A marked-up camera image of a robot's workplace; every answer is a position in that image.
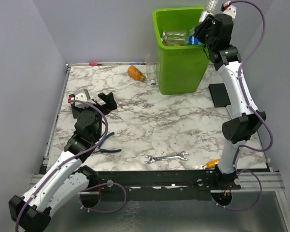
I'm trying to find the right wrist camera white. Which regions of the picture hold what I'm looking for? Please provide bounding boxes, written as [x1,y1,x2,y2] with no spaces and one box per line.
[220,1,237,19]

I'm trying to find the black flat box left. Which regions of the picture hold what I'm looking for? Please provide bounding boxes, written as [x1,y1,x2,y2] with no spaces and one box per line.
[68,94,75,103]

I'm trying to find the blue handle pliers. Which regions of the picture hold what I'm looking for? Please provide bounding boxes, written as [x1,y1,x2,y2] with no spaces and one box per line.
[94,132,122,154]

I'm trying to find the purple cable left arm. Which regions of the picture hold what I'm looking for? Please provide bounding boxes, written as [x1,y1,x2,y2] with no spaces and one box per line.
[15,100,109,232]

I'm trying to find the silver open-end wrench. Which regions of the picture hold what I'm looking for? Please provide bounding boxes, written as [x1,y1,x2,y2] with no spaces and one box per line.
[145,151,189,164]

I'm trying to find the orange handle screwdriver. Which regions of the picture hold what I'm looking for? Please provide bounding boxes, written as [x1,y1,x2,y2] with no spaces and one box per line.
[202,159,220,169]

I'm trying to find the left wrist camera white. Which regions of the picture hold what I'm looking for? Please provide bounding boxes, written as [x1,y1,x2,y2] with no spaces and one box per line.
[73,88,91,102]

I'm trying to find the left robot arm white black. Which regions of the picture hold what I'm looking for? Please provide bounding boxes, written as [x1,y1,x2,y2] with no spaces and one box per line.
[8,92,117,232]

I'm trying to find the tall clear bottle by bin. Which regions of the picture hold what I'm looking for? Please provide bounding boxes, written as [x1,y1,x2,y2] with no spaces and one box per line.
[145,54,157,86]

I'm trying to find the orange bottle at front edge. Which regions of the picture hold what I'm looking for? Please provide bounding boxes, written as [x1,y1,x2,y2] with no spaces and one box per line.
[163,41,183,46]

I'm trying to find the black flat box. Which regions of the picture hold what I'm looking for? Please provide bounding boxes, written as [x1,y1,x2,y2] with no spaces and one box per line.
[68,94,75,103]
[208,83,231,108]

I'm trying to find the clear bottle blue label back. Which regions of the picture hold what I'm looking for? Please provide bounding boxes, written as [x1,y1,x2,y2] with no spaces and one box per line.
[186,28,202,46]

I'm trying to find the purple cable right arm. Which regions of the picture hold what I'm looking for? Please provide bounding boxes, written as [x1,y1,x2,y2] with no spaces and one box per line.
[229,0,274,174]

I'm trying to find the green plastic bin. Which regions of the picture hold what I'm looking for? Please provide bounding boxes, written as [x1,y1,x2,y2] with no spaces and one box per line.
[152,6,209,95]

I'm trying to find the blue marker pen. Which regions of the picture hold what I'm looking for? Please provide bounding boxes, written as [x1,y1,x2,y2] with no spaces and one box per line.
[129,62,146,66]

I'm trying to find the black flat box right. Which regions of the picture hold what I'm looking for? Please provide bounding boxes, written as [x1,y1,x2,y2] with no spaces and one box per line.
[208,83,231,108]

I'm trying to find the orange juice bottle back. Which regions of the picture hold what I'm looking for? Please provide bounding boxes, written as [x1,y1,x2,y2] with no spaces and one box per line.
[127,65,146,82]

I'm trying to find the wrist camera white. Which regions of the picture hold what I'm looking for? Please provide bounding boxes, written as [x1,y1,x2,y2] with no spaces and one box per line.
[220,1,237,19]
[73,88,91,102]

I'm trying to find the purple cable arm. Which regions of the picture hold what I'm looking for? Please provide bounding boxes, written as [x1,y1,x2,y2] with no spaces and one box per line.
[15,100,109,232]
[229,0,274,174]

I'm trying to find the large clear bottle in bin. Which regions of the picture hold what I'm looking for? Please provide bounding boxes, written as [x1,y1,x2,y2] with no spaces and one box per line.
[162,30,187,46]

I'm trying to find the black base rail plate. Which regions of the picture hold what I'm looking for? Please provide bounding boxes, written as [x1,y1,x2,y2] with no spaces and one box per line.
[38,168,281,201]

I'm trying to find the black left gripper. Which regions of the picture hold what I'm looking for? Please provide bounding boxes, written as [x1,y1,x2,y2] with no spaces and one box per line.
[73,92,116,140]

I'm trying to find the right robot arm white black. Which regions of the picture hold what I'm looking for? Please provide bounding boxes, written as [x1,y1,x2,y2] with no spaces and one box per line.
[194,13,266,189]

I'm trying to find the brown tea bottle green cap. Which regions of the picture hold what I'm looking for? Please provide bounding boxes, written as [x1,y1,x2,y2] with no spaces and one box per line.
[198,0,218,26]

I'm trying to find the red marker pen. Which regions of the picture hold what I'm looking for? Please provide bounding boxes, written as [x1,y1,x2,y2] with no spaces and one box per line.
[89,62,103,66]

